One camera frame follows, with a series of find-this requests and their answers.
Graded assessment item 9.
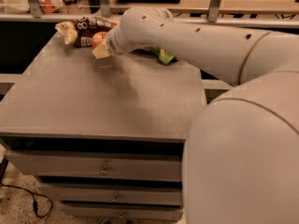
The cabinet drawer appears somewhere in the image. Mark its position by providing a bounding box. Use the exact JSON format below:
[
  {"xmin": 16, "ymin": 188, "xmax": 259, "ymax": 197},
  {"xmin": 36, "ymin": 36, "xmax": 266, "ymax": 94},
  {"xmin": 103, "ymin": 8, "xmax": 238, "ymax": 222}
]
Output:
[
  {"xmin": 38, "ymin": 183, "xmax": 181, "ymax": 206},
  {"xmin": 5, "ymin": 150, "xmax": 181, "ymax": 182},
  {"xmin": 58, "ymin": 202, "xmax": 183, "ymax": 221}
]

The top cabinet drawer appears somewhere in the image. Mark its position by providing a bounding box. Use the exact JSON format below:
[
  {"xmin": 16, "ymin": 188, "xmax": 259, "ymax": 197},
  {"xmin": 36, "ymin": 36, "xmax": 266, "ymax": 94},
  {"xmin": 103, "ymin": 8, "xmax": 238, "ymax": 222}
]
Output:
[{"xmin": 5, "ymin": 150, "xmax": 181, "ymax": 182}]

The grey drawer cabinet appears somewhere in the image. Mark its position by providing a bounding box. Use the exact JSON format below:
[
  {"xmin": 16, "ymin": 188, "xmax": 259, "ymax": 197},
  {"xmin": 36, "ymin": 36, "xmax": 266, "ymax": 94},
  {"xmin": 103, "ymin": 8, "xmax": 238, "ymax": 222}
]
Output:
[{"xmin": 0, "ymin": 35, "xmax": 206, "ymax": 211}]

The green chip bag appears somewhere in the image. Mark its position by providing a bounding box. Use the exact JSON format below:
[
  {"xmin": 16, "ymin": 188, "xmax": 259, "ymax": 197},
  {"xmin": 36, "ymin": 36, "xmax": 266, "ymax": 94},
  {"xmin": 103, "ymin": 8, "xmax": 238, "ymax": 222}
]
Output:
[{"xmin": 139, "ymin": 47, "xmax": 178, "ymax": 65}]

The black floor cable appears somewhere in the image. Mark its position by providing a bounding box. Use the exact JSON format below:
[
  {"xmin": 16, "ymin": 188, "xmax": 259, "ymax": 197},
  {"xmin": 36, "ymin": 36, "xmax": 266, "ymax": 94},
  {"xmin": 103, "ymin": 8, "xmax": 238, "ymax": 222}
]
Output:
[{"xmin": 0, "ymin": 182, "xmax": 54, "ymax": 219}]

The brown chip bag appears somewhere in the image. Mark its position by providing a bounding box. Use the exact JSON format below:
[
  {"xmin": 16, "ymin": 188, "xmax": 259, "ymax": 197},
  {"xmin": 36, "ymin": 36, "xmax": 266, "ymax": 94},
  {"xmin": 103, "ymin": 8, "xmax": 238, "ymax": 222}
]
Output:
[{"xmin": 55, "ymin": 17, "xmax": 120, "ymax": 48}]

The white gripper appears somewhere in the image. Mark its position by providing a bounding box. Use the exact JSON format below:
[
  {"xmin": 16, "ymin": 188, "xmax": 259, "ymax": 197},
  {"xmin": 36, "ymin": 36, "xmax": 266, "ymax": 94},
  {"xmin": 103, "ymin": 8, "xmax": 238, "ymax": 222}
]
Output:
[{"xmin": 93, "ymin": 25, "xmax": 128, "ymax": 59}]

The middle cabinet drawer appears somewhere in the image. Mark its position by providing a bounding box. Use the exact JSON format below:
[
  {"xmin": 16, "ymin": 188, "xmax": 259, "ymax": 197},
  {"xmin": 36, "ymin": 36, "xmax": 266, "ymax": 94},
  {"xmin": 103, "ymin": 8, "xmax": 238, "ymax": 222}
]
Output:
[{"xmin": 38, "ymin": 183, "xmax": 181, "ymax": 206}]

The bottom cabinet drawer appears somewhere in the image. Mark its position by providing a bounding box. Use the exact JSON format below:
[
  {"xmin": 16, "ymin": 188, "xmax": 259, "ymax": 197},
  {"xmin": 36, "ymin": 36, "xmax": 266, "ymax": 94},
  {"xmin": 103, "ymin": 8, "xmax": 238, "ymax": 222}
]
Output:
[{"xmin": 58, "ymin": 202, "xmax": 183, "ymax": 221}]

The red apple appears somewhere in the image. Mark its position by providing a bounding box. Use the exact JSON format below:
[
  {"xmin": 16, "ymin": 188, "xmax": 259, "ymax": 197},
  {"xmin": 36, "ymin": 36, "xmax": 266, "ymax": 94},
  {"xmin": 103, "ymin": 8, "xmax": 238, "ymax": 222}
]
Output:
[{"xmin": 92, "ymin": 32, "xmax": 107, "ymax": 49}]

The metal railing frame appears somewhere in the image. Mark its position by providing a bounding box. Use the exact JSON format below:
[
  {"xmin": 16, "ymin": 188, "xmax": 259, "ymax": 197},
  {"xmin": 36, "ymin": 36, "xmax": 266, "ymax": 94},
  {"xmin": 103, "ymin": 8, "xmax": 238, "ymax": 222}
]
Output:
[{"xmin": 0, "ymin": 0, "xmax": 299, "ymax": 28}]

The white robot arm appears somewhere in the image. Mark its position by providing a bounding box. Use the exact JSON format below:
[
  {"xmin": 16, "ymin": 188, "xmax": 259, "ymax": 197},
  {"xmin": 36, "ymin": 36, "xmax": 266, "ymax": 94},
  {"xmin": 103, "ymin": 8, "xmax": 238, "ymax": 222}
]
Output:
[{"xmin": 105, "ymin": 7, "xmax": 299, "ymax": 224}]

